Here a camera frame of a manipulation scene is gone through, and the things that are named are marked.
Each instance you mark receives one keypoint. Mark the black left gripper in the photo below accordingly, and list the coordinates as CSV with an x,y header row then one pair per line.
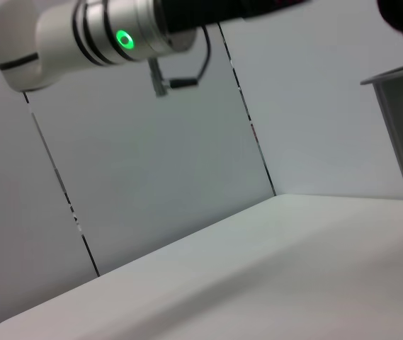
x,y
215,10

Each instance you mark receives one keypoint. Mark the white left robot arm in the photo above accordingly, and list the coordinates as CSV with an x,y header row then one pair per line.
x,y
56,39

